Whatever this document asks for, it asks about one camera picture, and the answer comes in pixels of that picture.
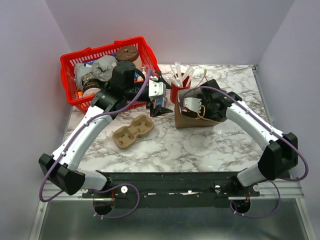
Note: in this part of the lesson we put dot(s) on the blue tan small box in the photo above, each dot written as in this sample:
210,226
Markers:
162,102

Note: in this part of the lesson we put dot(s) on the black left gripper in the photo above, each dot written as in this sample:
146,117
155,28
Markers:
159,110

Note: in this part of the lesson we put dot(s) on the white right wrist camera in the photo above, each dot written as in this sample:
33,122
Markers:
191,104

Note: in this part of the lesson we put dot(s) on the small white pump bottle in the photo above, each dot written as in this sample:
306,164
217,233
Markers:
144,71

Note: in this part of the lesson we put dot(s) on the red ribbed cup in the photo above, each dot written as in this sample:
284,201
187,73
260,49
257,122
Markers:
176,93

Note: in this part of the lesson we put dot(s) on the black gold labelled jar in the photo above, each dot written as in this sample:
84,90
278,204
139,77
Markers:
90,85

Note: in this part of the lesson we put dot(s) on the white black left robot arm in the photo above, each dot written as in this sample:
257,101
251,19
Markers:
126,86

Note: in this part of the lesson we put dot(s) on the blue white can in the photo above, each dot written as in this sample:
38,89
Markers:
139,77

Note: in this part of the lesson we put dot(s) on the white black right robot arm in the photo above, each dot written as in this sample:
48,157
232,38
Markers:
279,149

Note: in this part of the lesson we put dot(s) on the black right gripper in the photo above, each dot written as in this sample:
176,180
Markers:
202,114

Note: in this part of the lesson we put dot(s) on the brown paper bag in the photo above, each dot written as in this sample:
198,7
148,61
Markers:
182,121

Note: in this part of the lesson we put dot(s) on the grey crumpled bag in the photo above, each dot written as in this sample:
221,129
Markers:
101,69

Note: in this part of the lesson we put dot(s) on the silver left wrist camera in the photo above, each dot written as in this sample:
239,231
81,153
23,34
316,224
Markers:
156,90

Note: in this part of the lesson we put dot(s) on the black mounting base rail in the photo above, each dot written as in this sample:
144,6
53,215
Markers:
171,190

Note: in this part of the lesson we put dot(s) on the brown lidded round container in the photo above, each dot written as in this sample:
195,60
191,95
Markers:
127,53

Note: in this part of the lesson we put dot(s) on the cardboard cup carrier tray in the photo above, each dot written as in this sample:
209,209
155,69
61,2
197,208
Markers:
127,135

